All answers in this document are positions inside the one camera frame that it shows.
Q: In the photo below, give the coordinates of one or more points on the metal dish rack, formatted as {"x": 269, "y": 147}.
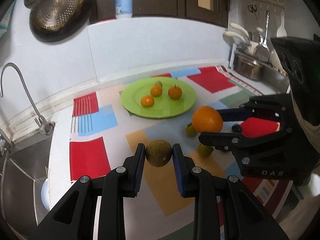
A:
{"x": 270, "y": 74}

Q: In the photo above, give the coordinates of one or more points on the black frying pan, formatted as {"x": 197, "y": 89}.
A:
{"x": 71, "y": 27}

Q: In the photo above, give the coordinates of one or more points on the cream pan handle lower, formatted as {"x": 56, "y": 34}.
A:
{"x": 233, "y": 37}

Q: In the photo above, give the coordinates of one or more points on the small tan fruit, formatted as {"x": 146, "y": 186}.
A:
{"x": 159, "y": 84}

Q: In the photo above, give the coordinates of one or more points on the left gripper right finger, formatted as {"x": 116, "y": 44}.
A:
{"x": 224, "y": 207}

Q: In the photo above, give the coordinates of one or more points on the small orange mandarin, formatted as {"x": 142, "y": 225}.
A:
{"x": 147, "y": 101}

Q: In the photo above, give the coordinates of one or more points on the metal spatula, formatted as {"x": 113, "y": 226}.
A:
{"x": 261, "y": 51}

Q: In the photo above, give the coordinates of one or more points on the white rice paddle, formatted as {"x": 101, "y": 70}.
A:
{"x": 281, "y": 31}

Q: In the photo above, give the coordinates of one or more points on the blue white pump bottle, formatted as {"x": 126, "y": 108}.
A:
{"x": 123, "y": 9}

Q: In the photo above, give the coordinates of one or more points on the brownish green round fruit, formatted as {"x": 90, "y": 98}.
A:
{"x": 158, "y": 153}

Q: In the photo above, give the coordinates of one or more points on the metal perforated colander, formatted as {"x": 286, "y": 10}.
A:
{"x": 53, "y": 15}

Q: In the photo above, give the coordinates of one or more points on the colourful patchwork table mat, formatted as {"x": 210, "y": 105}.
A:
{"x": 108, "y": 125}

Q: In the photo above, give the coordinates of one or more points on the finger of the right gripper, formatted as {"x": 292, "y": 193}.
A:
{"x": 265, "y": 112}
{"x": 225, "y": 141}

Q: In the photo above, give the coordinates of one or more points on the oval orange mandarin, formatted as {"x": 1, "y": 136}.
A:
{"x": 156, "y": 91}

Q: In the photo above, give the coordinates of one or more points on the green plastic plate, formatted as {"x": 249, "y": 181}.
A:
{"x": 164, "y": 106}

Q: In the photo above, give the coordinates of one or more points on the yellow green fruit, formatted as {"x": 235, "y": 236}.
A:
{"x": 204, "y": 151}

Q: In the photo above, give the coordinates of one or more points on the black scissors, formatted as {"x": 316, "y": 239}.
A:
{"x": 252, "y": 8}

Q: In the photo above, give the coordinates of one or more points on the cream pan handle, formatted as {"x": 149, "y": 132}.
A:
{"x": 239, "y": 27}
{"x": 233, "y": 37}

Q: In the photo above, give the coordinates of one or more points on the large orange with stem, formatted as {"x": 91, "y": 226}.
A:
{"x": 175, "y": 92}

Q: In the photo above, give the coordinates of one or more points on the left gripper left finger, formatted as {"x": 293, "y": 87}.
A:
{"x": 74, "y": 214}

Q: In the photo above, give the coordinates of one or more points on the steel pot on rack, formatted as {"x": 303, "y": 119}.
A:
{"x": 248, "y": 68}

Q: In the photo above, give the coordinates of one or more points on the stainless steel sink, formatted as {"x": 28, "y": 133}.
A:
{"x": 23, "y": 172}

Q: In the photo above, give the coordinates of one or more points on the cream pan handle upper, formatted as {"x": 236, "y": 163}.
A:
{"x": 239, "y": 27}

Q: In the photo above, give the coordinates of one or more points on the round orange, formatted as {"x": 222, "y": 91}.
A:
{"x": 207, "y": 119}

